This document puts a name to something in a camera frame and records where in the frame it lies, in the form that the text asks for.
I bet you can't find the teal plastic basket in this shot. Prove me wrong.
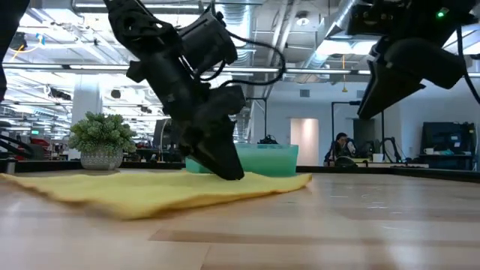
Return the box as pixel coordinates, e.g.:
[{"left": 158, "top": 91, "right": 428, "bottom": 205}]
[{"left": 184, "top": 142, "right": 300, "bottom": 179}]

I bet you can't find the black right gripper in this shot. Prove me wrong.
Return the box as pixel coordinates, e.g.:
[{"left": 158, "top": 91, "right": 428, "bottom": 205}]
[{"left": 356, "top": 5, "right": 477, "bottom": 121}]

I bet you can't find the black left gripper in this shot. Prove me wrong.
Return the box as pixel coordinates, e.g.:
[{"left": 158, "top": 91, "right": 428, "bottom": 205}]
[{"left": 125, "top": 51, "right": 248, "bottom": 182}]

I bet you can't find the black aluminium table frame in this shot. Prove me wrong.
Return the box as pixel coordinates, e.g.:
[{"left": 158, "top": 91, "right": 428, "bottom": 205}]
[{"left": 0, "top": 159, "right": 480, "bottom": 185}]

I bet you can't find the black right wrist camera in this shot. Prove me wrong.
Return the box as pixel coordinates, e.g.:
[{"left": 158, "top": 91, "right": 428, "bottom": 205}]
[{"left": 346, "top": 2, "right": 399, "bottom": 38}]

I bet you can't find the person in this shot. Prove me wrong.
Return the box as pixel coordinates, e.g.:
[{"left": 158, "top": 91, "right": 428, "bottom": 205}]
[{"left": 323, "top": 131, "right": 358, "bottom": 167}]

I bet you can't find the yellow microfiber towel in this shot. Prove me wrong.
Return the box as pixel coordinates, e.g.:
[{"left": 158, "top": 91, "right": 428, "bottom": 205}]
[{"left": 0, "top": 170, "right": 313, "bottom": 221}]

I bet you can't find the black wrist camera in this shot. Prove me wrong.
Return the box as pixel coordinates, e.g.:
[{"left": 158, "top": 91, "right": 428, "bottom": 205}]
[
  {"left": 346, "top": 2, "right": 399, "bottom": 38},
  {"left": 178, "top": 12, "right": 240, "bottom": 77}
]

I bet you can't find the green artificial succulent plant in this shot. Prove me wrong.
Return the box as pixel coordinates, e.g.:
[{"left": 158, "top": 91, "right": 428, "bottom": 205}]
[{"left": 67, "top": 110, "right": 138, "bottom": 172}]

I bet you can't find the black background monitor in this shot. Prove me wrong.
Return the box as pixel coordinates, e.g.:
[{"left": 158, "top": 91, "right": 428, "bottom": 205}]
[{"left": 152, "top": 118, "right": 182, "bottom": 152}]

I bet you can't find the black ceiling-hung device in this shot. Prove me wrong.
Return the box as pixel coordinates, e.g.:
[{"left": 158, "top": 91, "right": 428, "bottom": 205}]
[{"left": 4, "top": 31, "right": 29, "bottom": 53}]

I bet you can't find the black left camera cable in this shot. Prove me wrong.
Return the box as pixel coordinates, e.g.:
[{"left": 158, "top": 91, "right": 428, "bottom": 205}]
[{"left": 209, "top": 28, "right": 287, "bottom": 89}]

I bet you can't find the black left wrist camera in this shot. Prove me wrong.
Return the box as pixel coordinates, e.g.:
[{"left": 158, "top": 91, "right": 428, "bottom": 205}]
[{"left": 178, "top": 12, "right": 240, "bottom": 77}]

